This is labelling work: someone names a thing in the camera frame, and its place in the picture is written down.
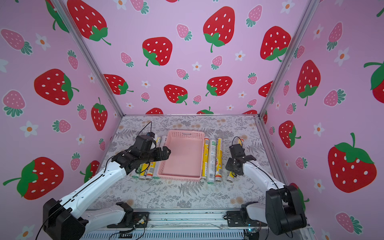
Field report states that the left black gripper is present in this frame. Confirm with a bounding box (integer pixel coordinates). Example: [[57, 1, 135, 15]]
[[139, 145, 172, 166]]

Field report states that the white green plastic wrap roll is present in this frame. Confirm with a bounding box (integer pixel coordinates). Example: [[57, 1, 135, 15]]
[[207, 139, 217, 185]]

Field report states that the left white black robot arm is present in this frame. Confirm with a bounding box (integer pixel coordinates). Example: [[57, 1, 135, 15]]
[[41, 132, 171, 240]]

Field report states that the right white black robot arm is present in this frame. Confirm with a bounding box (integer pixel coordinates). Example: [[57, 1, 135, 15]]
[[226, 144, 307, 236]]

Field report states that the pink perforated plastic basket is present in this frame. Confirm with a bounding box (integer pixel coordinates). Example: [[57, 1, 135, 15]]
[[158, 130, 205, 182]]

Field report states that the floral patterned table mat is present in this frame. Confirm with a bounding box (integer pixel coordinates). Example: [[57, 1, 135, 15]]
[[91, 115, 272, 209]]

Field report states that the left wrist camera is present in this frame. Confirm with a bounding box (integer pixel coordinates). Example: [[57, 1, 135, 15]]
[[147, 132, 158, 141]]

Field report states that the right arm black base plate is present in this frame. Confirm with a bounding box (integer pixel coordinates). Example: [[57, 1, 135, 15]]
[[223, 211, 268, 228]]

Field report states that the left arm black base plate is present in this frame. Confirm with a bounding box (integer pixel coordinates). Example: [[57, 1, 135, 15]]
[[107, 212, 150, 229]]

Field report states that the aluminium rail frame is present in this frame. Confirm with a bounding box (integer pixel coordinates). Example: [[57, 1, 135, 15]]
[[82, 209, 316, 240]]

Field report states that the right aluminium corner post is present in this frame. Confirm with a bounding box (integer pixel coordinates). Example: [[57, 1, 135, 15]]
[[258, 0, 321, 118]]

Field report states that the aluminium corner post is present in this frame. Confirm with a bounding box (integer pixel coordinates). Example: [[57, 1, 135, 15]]
[[52, 0, 125, 118], [258, 0, 321, 118]]

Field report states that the left aluminium corner post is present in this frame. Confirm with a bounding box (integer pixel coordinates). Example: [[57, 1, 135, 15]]
[[52, 0, 125, 118]]

